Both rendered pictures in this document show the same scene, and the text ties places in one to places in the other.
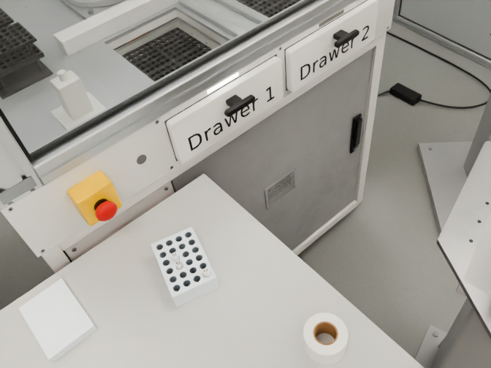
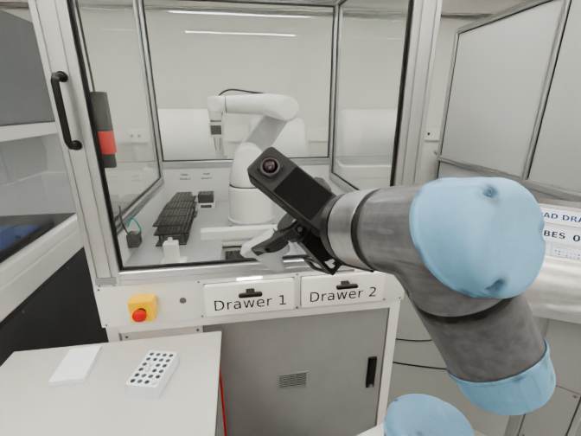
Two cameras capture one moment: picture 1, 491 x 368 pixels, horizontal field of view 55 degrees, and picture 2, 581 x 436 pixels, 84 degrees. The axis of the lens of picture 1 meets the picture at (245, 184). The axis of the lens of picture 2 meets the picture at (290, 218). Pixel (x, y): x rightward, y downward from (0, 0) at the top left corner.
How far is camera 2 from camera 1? 0.50 m
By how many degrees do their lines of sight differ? 36
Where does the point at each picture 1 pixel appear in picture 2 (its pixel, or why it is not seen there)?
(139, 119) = (188, 275)
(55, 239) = (115, 322)
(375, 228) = not seen: outside the picture
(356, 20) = (363, 279)
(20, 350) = (47, 371)
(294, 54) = (304, 281)
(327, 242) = not seen: outside the picture
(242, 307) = (154, 419)
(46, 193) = (120, 291)
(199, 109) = (226, 285)
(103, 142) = (161, 278)
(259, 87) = (274, 291)
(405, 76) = not seen: hidden behind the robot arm
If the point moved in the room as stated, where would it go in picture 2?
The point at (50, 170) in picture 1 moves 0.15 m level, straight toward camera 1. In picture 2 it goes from (127, 279) to (104, 308)
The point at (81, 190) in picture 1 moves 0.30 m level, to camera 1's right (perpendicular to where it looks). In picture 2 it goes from (136, 298) to (216, 324)
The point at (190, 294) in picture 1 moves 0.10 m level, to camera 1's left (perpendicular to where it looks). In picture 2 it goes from (137, 390) to (110, 377)
